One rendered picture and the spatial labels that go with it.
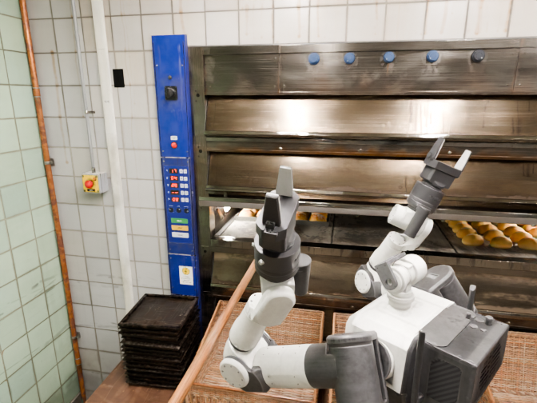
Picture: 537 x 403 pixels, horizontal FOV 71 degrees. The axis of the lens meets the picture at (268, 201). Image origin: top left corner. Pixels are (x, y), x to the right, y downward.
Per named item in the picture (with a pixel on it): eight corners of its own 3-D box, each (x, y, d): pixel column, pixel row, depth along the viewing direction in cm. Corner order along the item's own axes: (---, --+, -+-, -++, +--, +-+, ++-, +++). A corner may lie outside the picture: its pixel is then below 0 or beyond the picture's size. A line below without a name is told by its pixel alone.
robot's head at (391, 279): (424, 280, 88) (409, 249, 90) (406, 293, 83) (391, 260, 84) (402, 286, 93) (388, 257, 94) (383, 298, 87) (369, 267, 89)
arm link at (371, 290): (384, 301, 136) (436, 304, 116) (356, 304, 130) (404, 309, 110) (381, 268, 138) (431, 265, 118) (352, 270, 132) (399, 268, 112)
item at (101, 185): (92, 189, 200) (89, 170, 198) (109, 190, 198) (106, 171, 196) (82, 193, 193) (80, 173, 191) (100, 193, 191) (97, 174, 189)
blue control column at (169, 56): (254, 278, 409) (252, 67, 353) (269, 279, 406) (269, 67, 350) (180, 423, 227) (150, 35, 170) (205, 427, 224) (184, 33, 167)
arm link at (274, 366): (260, 364, 101) (334, 361, 88) (234, 401, 91) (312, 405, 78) (242, 327, 99) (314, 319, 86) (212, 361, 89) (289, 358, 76)
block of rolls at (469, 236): (435, 211, 241) (436, 203, 240) (519, 216, 232) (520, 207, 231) (463, 246, 184) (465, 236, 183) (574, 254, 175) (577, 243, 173)
